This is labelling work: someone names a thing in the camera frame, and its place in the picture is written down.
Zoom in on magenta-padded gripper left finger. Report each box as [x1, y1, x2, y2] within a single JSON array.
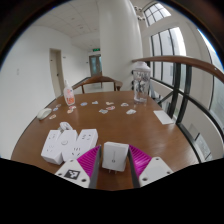
[[54, 144, 103, 190]]

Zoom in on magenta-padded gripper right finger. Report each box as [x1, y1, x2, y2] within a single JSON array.
[[127, 144, 174, 189]]

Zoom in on white charger block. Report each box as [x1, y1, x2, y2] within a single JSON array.
[[101, 141, 130, 175]]

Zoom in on white power strip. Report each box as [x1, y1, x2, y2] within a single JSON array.
[[40, 128, 100, 166]]

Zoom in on white paper sheet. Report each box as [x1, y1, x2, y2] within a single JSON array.
[[153, 109, 175, 126]]

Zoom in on white computer mouse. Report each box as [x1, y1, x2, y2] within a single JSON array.
[[36, 107, 53, 121]]

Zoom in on white bottle with orange label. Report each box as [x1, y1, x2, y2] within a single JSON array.
[[63, 79, 76, 107]]

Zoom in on clear plastic tumbler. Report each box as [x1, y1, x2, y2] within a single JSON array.
[[132, 61, 152, 104]]

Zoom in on wooden chair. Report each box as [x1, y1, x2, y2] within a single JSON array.
[[71, 75, 124, 95]]

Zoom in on beige side door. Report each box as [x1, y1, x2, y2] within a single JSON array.
[[49, 48, 65, 98]]

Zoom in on glazed double door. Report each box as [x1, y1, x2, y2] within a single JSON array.
[[88, 54, 103, 77]]

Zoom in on wooden handrail with black bars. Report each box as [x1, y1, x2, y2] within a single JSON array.
[[131, 55, 224, 164]]

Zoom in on tall gridded window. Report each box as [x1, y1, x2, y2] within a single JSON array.
[[149, 26, 188, 88]]

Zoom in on small high window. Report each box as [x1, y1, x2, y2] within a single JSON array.
[[143, 2, 173, 27]]

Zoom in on coiled white cable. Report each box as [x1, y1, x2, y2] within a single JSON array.
[[58, 121, 74, 132]]

